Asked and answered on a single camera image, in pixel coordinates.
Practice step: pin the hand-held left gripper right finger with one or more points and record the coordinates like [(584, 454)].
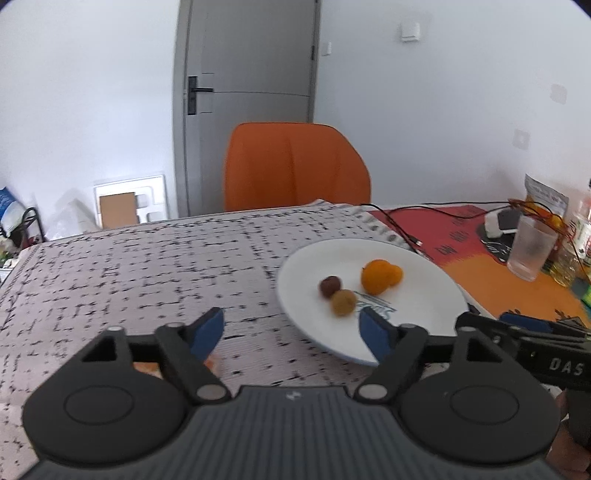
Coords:
[(373, 333)]

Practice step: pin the white foam packaging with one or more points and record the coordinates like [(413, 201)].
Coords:
[(154, 189)]

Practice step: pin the orange chair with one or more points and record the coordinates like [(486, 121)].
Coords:
[(295, 166)]

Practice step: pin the yellow-brown plum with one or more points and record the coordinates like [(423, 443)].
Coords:
[(343, 302)]

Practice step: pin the white plate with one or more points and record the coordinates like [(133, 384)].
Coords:
[(415, 277)]

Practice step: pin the white wall outlet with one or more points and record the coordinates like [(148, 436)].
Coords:
[(558, 93)]

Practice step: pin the brown cardboard piece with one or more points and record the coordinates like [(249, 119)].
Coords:
[(117, 210)]

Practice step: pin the dark red plum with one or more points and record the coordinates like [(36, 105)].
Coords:
[(329, 286)]

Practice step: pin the large orange mandarin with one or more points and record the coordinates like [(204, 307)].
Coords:
[(375, 278)]

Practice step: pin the white light switch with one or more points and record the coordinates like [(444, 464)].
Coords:
[(410, 32)]

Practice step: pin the frosted glass cup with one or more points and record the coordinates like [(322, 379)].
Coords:
[(531, 249)]

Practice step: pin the yellow liquid bottle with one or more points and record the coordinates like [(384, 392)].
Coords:
[(565, 267)]

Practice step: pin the small yellow-orange mandarin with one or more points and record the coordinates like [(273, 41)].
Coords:
[(396, 274)]

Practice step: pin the black metal rack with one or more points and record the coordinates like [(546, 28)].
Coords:
[(32, 224)]

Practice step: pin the clear plastic bag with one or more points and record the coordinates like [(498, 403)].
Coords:
[(69, 217)]

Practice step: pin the printed snack bag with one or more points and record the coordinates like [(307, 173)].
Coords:
[(547, 196)]

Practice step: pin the white wall socket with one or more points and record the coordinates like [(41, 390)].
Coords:
[(521, 139)]

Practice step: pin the person's right hand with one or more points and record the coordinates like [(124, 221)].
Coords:
[(559, 450)]

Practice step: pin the blue and white bag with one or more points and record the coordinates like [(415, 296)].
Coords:
[(8, 205)]

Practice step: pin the grey door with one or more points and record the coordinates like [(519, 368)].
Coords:
[(249, 60)]

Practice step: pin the white charger device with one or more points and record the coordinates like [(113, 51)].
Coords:
[(496, 224)]

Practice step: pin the red and orange table mat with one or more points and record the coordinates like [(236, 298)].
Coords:
[(489, 281)]

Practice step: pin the small white wall switch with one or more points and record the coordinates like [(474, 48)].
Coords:
[(326, 48)]

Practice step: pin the clear bottle with label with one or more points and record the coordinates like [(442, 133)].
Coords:
[(584, 226)]

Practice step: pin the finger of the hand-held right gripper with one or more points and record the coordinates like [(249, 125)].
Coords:
[(485, 326), (524, 321)]

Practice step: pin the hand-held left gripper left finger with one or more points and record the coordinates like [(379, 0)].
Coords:
[(208, 331)]

